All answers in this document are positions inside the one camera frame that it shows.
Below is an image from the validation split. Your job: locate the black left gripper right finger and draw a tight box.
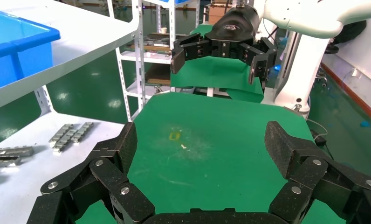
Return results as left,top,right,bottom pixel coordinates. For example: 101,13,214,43
264,120,371,224

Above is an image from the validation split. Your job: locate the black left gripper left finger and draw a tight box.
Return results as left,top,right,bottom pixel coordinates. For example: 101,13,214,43
26,121,155,224

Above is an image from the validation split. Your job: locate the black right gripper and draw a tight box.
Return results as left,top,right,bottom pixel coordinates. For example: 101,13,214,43
171,4,279,85

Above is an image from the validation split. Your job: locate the blue plastic parts bin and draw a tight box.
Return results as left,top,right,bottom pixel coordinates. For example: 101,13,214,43
0,7,61,93

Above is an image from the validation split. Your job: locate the black power adapter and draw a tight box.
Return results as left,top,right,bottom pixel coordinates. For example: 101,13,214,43
310,129,327,147

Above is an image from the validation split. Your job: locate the brown cardboard box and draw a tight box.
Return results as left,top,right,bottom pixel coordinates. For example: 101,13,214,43
208,4,233,25

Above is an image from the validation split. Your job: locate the brown wooden board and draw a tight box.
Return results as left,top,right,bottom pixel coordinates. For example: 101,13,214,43
145,63,171,86

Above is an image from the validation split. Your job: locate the white perforated storage rack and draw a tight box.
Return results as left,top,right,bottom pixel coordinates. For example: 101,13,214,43
106,0,201,123

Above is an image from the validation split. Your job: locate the white robot torso column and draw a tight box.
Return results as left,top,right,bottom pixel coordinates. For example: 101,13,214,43
273,31,330,113

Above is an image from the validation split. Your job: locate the white metal shelf rack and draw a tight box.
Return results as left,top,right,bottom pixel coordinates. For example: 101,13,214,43
0,0,144,224

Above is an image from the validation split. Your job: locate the thin white cable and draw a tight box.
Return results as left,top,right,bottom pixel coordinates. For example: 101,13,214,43
307,119,328,140

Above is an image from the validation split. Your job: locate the slotted silver metal rail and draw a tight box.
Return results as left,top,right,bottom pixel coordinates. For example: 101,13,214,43
0,155,22,168
70,121,95,146
48,123,74,148
0,146,35,158
52,128,79,156

